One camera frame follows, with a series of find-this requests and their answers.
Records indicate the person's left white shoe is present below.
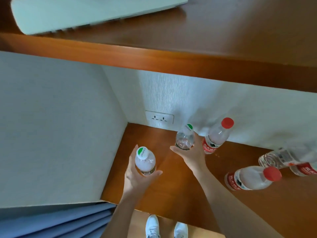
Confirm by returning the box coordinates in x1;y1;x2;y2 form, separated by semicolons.
145;215;161;238

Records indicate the brown wooden shelf board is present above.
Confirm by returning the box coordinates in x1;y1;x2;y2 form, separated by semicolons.
0;0;317;93

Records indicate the person's right hand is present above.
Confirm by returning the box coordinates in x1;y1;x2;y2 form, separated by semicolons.
170;132;207;173

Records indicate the green-capped clear water bottle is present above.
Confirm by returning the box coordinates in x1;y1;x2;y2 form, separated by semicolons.
175;124;195;151
134;146;157;176

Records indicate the blue curtain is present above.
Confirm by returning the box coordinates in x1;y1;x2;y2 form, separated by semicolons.
0;202;117;238

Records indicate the person's right forearm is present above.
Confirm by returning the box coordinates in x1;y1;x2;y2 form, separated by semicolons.
193;165;283;238

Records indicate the white wall socket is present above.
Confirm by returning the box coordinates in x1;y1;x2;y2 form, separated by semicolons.
145;110;174;125

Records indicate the red-labelled water bottle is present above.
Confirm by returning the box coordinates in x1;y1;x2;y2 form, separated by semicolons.
289;162;317;177

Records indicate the person's right white shoe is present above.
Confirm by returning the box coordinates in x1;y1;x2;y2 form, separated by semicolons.
174;222;189;238

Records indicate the person's left forearm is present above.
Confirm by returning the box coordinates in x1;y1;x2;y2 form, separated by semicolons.
101;191;140;238

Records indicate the person's white shoe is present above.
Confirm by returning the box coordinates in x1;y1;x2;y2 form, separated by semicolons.
174;222;189;238
145;215;161;238

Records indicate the white air conditioner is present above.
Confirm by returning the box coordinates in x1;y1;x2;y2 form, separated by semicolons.
10;0;189;35

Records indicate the red-capped water bottle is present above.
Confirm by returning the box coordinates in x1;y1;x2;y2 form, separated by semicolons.
202;117;235;155
224;166;282;191

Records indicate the clear bottle with white label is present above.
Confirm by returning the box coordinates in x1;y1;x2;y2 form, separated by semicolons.
258;146;317;169

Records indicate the person's left hand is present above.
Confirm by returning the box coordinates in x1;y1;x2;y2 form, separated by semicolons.
123;144;163;197

